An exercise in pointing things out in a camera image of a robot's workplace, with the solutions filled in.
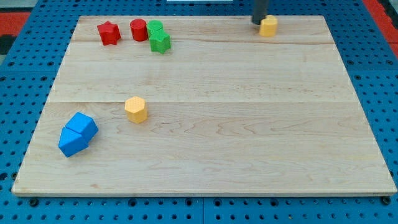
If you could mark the yellow hexagon block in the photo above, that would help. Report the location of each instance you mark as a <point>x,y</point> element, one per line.
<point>136,109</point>

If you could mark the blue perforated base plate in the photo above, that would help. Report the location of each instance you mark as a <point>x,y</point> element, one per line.
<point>30,67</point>

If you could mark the green cylinder block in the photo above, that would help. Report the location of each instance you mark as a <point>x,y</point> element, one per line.
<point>154,29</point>

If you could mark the yellow heart block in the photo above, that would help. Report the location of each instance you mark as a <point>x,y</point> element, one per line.
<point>268,26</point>

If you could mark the red cylinder block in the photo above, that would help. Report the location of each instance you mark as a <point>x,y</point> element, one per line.
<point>139,30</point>

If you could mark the blue cube block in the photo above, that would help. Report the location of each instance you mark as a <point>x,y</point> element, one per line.
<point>84,125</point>

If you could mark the red star block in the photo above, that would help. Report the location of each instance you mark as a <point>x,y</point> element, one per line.
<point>109,33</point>

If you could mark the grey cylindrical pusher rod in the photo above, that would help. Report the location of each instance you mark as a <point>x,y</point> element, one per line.
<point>259,11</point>

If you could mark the blue triangular prism block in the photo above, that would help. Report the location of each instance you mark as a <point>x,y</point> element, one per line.
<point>71,142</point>

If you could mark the light wooden board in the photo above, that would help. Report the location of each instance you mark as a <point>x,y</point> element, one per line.
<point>230,114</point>

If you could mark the green star block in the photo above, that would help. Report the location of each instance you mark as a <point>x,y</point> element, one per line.
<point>160,41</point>

